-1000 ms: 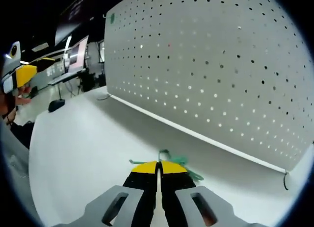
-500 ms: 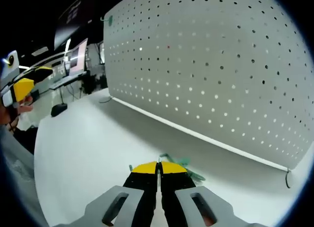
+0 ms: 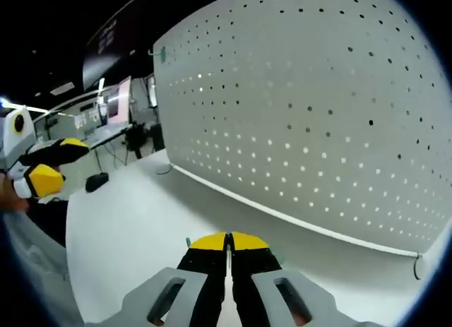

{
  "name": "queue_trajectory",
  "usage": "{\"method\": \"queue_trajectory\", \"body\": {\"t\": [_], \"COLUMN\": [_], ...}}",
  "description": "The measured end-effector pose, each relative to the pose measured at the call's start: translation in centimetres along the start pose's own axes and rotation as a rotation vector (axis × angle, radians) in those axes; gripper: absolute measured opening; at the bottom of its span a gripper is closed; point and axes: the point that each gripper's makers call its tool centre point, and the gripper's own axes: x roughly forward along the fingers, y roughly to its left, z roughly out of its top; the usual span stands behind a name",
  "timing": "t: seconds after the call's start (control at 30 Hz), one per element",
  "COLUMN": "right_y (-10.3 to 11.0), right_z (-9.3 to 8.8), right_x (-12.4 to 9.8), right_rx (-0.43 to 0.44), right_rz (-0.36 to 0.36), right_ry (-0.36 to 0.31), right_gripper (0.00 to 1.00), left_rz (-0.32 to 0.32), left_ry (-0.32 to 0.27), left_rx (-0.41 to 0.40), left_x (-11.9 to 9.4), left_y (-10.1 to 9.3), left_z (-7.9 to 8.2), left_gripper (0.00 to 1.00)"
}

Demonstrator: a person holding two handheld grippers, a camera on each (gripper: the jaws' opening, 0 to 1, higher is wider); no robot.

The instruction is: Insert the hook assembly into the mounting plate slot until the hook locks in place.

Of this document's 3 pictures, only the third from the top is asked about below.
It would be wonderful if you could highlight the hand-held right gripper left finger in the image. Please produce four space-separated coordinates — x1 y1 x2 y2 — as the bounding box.
84 231 229 327

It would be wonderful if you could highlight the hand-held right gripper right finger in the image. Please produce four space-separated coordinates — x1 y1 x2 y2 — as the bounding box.
228 231 385 327

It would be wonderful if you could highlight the grey perforated mounting plate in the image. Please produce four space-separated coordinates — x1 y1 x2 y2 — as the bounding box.
153 0 452 259

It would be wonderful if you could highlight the person's left hand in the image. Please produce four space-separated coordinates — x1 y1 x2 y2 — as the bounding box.
0 172 31 213

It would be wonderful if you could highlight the black computer mouse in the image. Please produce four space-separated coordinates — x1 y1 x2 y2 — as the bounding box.
85 172 110 194

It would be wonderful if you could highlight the pink-lit computer monitor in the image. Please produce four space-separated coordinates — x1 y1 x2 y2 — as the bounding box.
105 76 133 126

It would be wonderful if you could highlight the grey mesh office chair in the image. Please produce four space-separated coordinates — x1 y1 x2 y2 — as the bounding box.
2 213 86 327

